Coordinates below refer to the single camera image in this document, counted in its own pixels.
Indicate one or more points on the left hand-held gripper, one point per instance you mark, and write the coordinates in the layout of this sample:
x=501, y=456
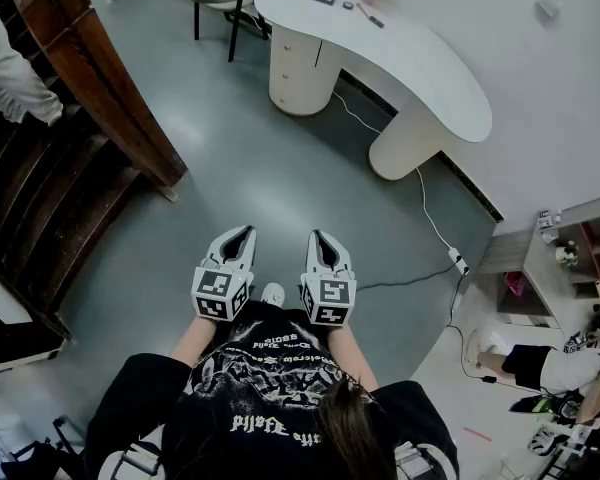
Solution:
x=215, y=288

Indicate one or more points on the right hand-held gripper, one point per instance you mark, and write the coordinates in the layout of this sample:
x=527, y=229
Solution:
x=332, y=293

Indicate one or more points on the white curved desk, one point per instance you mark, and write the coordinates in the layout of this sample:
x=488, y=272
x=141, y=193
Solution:
x=405, y=68

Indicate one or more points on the person's right forearm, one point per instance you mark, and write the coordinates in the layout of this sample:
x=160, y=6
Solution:
x=352, y=358

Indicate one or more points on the person's left forearm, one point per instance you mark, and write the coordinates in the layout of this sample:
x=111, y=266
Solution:
x=192, y=340

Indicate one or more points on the person's white shoe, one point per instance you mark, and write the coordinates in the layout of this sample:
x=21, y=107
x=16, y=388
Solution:
x=273, y=295

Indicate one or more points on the white power strip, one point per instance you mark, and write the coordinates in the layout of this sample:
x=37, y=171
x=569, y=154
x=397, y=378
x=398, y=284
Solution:
x=458, y=260

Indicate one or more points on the dark baseboard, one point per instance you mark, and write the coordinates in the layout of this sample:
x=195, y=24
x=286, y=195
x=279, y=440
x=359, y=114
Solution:
x=472, y=189

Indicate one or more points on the pink box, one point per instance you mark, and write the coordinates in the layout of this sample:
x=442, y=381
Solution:
x=515, y=283

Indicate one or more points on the person's black printed t-shirt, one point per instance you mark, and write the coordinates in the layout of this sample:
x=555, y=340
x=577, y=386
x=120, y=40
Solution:
x=230, y=458

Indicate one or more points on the grey shelf unit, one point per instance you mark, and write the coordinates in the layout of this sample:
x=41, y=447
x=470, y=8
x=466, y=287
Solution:
x=545, y=263

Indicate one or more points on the small bottles set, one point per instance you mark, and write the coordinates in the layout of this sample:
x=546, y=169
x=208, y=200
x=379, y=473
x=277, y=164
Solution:
x=550, y=219

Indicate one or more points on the red floor tape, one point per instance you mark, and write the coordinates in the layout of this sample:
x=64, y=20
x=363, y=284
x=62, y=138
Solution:
x=477, y=434

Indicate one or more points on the white flower pot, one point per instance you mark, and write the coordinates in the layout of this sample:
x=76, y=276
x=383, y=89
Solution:
x=566, y=254

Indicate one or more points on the black lipstick tube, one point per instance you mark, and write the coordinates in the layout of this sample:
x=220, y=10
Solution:
x=376, y=21

